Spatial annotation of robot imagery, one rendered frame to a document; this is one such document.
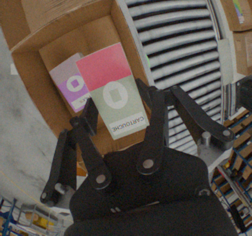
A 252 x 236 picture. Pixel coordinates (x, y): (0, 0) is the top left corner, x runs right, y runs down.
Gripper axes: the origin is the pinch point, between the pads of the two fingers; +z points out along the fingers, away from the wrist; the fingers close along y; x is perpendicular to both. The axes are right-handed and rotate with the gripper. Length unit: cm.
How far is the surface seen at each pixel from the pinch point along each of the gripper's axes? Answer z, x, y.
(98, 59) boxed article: 2.2, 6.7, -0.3
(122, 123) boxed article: 2.2, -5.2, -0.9
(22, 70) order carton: 13.5, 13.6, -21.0
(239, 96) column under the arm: 41, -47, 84
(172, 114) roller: 42, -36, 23
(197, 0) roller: 42, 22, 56
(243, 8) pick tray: 41, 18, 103
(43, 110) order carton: 13.3, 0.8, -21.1
